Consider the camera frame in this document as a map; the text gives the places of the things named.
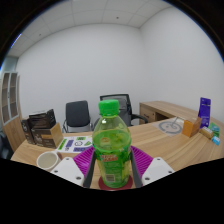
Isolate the black leather armchair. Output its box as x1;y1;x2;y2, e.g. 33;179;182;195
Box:
0;131;11;159

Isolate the small blue box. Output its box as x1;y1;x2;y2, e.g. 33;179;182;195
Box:
211;135;222;146

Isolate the white sticker sheet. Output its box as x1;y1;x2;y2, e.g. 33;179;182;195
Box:
56;135;94;154

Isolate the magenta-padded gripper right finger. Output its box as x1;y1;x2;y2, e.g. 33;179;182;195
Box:
129;145;176;188

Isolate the grey backpack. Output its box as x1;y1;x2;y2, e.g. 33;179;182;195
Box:
116;99;133;127

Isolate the white and brown mug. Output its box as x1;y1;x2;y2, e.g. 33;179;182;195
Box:
35;150;63;173

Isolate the small yellowish box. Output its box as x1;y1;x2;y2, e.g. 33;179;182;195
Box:
199;125;214;140

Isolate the purple standing card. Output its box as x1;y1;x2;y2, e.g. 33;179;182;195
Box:
197;96;212;128

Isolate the wooden side desk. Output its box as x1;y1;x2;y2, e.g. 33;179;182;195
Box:
138;100;201;125

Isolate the tall dark brown box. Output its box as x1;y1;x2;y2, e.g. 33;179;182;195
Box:
20;118;36;145

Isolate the green drink bottle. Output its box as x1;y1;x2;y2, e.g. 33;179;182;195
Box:
92;99;133;190

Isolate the dark brown box, tan flap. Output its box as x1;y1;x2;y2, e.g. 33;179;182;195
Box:
30;122;64;149

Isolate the small orange box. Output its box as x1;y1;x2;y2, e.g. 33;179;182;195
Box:
181;116;203;138

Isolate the black mesh office chair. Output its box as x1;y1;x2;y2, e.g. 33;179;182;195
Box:
94;93;149;128

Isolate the flat dark brown box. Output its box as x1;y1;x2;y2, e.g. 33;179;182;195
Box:
28;108;57;130

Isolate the armless black office chair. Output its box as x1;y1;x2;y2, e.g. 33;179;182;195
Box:
62;100;93;134

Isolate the round grey pad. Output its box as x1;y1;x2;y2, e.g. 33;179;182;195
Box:
157;119;184;136

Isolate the small green box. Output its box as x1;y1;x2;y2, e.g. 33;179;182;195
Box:
208;121;221;138

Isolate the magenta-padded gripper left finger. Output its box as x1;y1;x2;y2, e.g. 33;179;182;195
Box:
49;145;98;189

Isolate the wooden shelf cabinet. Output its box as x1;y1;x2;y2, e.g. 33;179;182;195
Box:
0;71;27;153

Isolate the long ceiling light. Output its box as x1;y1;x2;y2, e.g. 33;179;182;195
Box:
12;33;23;48

